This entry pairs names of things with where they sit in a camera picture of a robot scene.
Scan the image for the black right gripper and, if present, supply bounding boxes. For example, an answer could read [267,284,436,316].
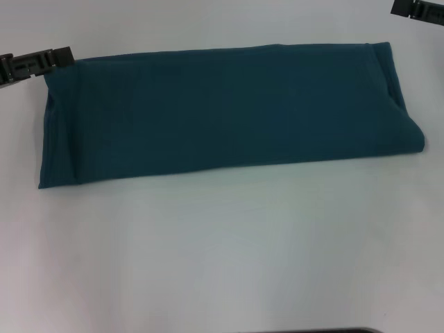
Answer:
[390,0,444,24]

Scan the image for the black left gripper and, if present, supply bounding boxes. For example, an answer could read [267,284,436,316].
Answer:
[0,45,75,92]

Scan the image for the teal blue FREE print T-shirt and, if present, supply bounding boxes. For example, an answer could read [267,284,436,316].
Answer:
[37,41,426,190]

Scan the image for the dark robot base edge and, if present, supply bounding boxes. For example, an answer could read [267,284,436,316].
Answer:
[306,327,382,333]

